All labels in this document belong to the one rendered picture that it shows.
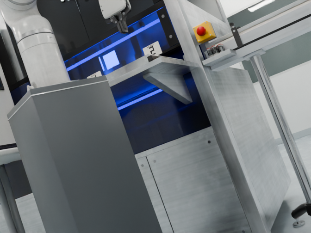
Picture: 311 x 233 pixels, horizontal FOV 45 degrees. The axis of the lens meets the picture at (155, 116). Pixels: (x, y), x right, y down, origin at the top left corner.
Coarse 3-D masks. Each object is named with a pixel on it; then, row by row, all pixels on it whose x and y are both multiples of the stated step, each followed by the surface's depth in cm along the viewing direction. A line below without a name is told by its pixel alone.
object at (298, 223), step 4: (300, 204) 175; (304, 204) 170; (308, 204) 163; (296, 208) 179; (300, 208) 174; (304, 208) 170; (308, 208) 163; (292, 212) 184; (296, 212) 179; (300, 212) 175; (304, 212) 174; (308, 212) 163; (292, 216) 184; (296, 216) 181; (300, 216) 182; (296, 220) 185; (292, 224) 186; (296, 224) 183; (300, 224) 182
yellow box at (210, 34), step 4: (200, 24) 162; (204, 24) 161; (208, 24) 161; (196, 28) 163; (208, 28) 161; (212, 28) 165; (196, 32) 163; (208, 32) 161; (212, 32) 162; (196, 36) 163; (200, 36) 162; (204, 36) 162; (208, 36) 161; (212, 36) 161; (216, 36) 165; (200, 40) 163; (204, 40) 163; (208, 40) 166
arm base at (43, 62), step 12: (36, 36) 115; (48, 36) 117; (24, 48) 115; (36, 48) 114; (48, 48) 115; (24, 60) 116; (36, 60) 114; (48, 60) 114; (60, 60) 118; (36, 72) 114; (48, 72) 114; (60, 72) 116; (36, 84) 114; (48, 84) 113
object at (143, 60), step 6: (150, 54) 135; (138, 60) 135; (144, 60) 134; (126, 66) 137; (132, 66) 136; (138, 66) 135; (114, 72) 140; (120, 72) 138; (126, 72) 137; (108, 78) 141; (114, 78) 140
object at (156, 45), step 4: (152, 44) 173; (156, 44) 172; (144, 48) 175; (148, 48) 174; (156, 48) 172; (160, 48) 171; (144, 52) 175; (148, 52) 174; (152, 52) 173; (156, 52) 172; (160, 52) 171
